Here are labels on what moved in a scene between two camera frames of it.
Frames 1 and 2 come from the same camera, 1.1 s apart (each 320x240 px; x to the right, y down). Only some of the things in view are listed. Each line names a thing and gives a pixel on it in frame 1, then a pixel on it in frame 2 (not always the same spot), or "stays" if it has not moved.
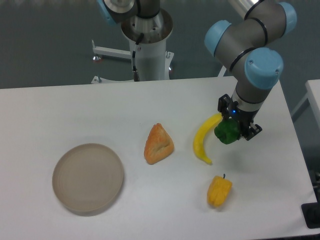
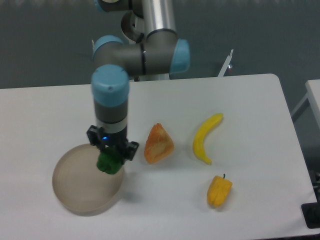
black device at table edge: (311, 212) stays
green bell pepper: (227, 131) -> (109, 161)
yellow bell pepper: (218, 191) stays
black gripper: (244, 118) -> (98, 137)
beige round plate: (87, 177) stays
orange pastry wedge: (158, 145) stays
